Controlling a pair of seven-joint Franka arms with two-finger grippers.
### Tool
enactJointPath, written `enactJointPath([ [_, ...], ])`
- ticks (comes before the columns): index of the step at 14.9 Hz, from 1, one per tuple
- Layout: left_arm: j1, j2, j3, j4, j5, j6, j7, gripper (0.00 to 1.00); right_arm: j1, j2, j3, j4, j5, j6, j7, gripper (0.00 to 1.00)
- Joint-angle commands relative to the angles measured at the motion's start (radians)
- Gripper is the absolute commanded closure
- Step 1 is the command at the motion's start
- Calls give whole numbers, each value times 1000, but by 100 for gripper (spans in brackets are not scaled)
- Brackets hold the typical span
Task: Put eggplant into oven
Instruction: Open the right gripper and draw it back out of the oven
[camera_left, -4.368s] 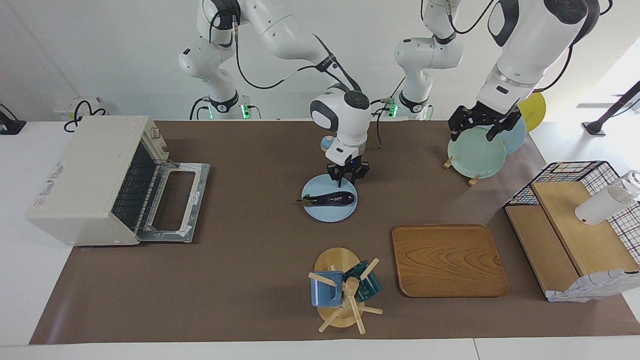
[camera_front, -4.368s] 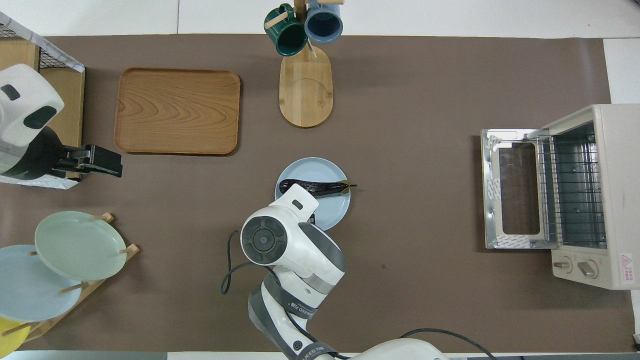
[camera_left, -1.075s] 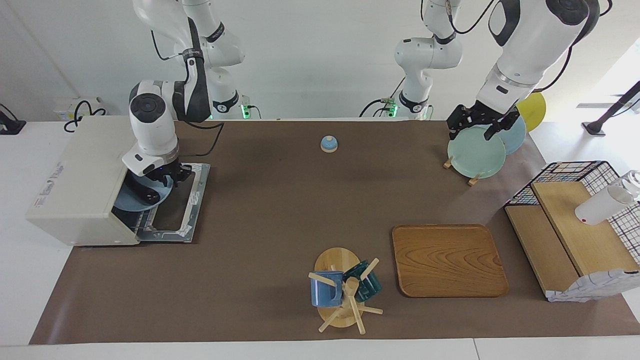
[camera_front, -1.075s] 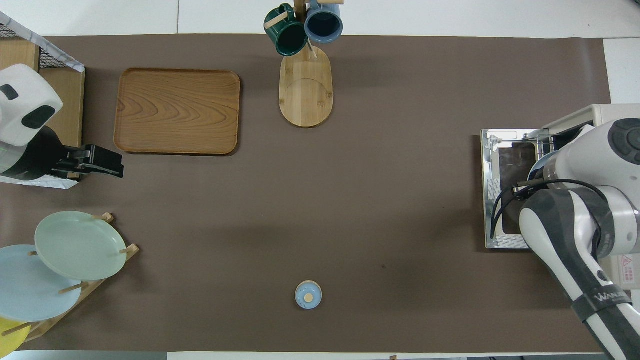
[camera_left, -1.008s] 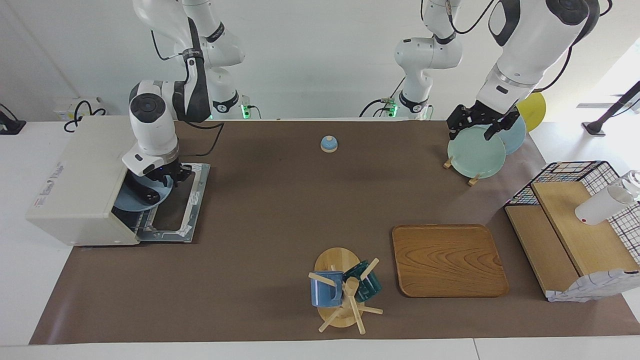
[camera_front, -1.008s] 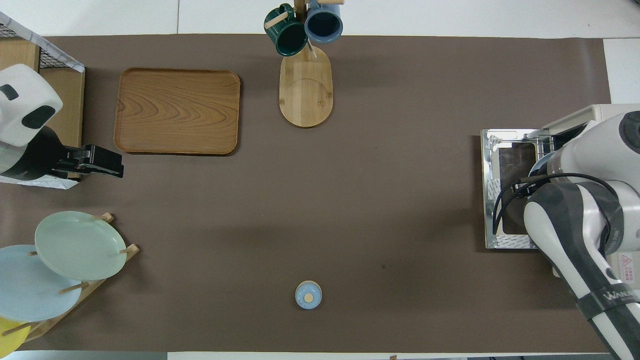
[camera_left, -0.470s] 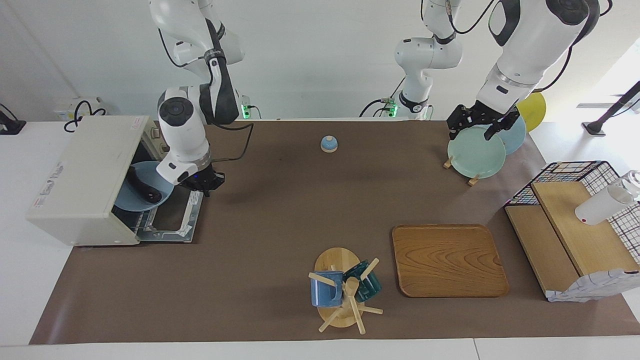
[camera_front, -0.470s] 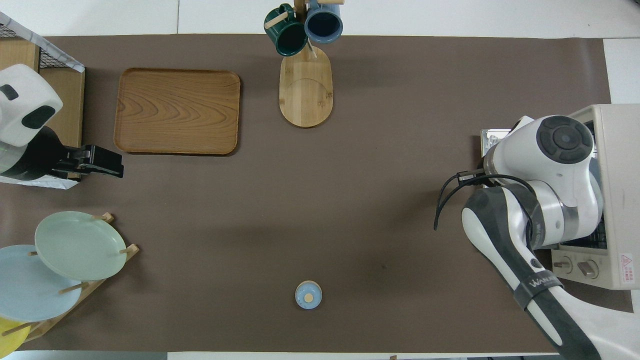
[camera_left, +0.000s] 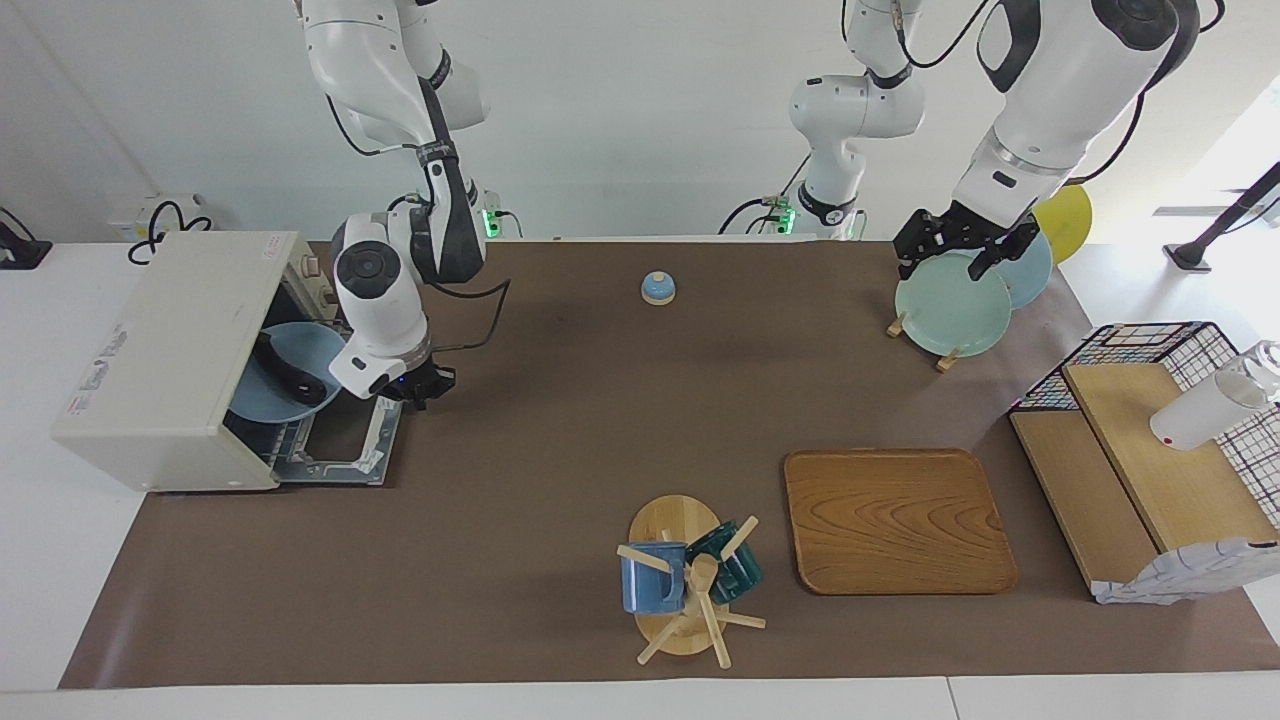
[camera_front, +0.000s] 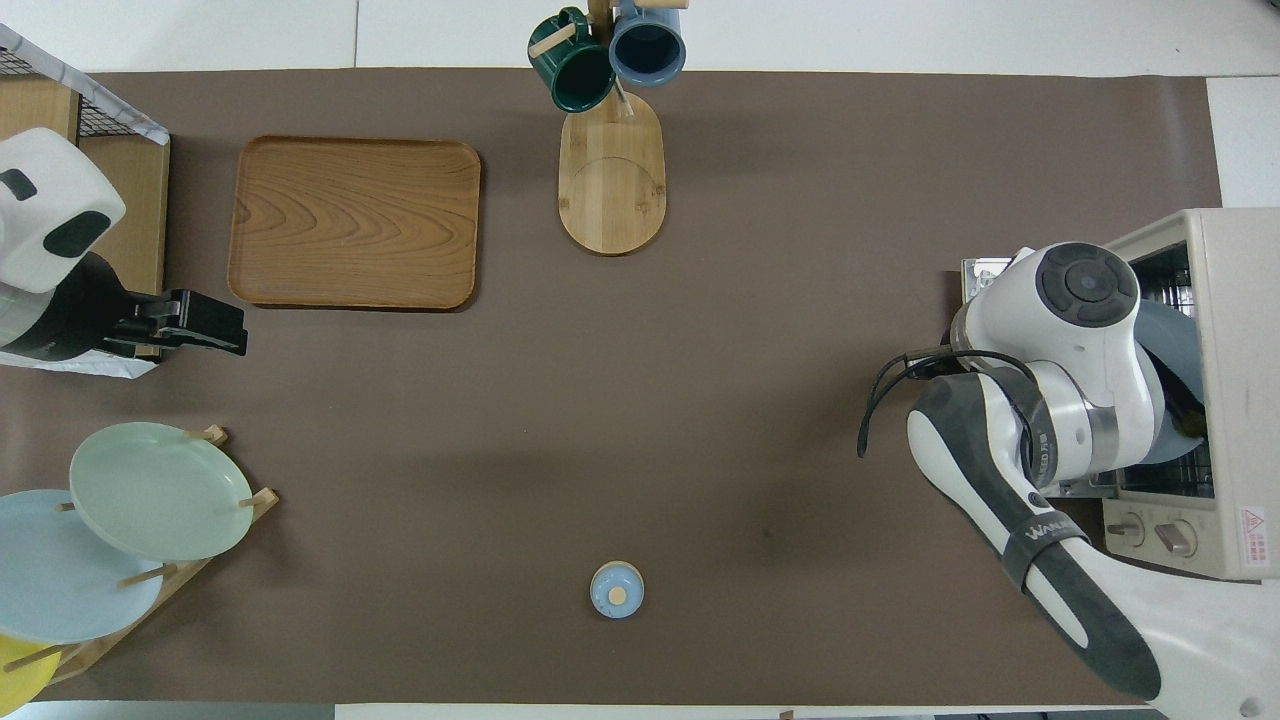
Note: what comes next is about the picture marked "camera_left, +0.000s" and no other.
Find dark purple eggplant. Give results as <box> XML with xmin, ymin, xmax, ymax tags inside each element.
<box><xmin>252</xmin><ymin>332</ymin><xmax>329</xmax><ymax>403</ymax></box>

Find cream toaster oven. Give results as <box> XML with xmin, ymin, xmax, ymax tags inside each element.
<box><xmin>50</xmin><ymin>232</ymin><xmax>406</xmax><ymax>493</ymax></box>

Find light blue racked plate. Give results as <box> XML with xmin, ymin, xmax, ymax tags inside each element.
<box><xmin>985</xmin><ymin>232</ymin><xmax>1054</xmax><ymax>309</ymax></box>

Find mint green plate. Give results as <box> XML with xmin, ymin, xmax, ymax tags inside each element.
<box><xmin>894</xmin><ymin>250</ymin><xmax>1013</xmax><ymax>358</ymax></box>

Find wooden plate rack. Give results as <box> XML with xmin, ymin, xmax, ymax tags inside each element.
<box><xmin>886</xmin><ymin>312</ymin><xmax>961</xmax><ymax>373</ymax></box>

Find yellow plate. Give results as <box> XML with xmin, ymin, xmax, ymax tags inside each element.
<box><xmin>1030</xmin><ymin>184</ymin><xmax>1093</xmax><ymax>265</ymax></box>

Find brown table mat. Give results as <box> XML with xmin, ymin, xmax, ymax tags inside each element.
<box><xmin>58</xmin><ymin>240</ymin><xmax>1280</xmax><ymax>689</ymax></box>

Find wooden serving tray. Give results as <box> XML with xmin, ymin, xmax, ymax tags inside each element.
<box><xmin>783</xmin><ymin>448</ymin><xmax>1019</xmax><ymax>597</ymax></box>

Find wooden mug tree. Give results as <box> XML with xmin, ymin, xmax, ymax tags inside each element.
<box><xmin>616</xmin><ymin>494</ymin><xmax>768</xmax><ymax>669</ymax></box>

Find blue mug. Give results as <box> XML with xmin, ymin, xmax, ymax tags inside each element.
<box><xmin>620</xmin><ymin>541</ymin><xmax>689</xmax><ymax>615</ymax></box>

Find white power strip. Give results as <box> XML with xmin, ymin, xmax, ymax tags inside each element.
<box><xmin>110</xmin><ymin>195</ymin><xmax>209</xmax><ymax>243</ymax></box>

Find dark green mug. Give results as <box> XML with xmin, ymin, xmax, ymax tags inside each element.
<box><xmin>686</xmin><ymin>519</ymin><xmax>765</xmax><ymax>604</ymax></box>

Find white patterned cloth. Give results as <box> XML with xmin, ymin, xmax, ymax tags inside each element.
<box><xmin>1092</xmin><ymin>538</ymin><xmax>1280</xmax><ymax>605</ymax></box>

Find black desk clamp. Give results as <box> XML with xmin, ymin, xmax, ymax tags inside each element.
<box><xmin>0</xmin><ymin>207</ymin><xmax>53</xmax><ymax>271</ymax></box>

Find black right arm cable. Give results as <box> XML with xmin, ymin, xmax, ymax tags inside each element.
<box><xmin>428</xmin><ymin>278</ymin><xmax>513</xmax><ymax>353</ymax></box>

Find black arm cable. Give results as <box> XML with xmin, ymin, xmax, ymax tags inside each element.
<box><xmin>428</xmin><ymin>278</ymin><xmax>513</xmax><ymax>353</ymax></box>
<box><xmin>1080</xmin><ymin>70</ymin><xmax>1166</xmax><ymax>186</ymax></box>

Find black base cable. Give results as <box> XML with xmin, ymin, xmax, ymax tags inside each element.
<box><xmin>718</xmin><ymin>198</ymin><xmax>793</xmax><ymax>237</ymax></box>

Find black wire basket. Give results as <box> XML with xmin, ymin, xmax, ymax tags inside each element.
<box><xmin>1008</xmin><ymin>322</ymin><xmax>1280</xmax><ymax>531</ymax></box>

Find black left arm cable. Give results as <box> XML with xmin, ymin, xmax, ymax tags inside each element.
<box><xmin>1080</xmin><ymin>70</ymin><xmax>1166</xmax><ymax>186</ymax></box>

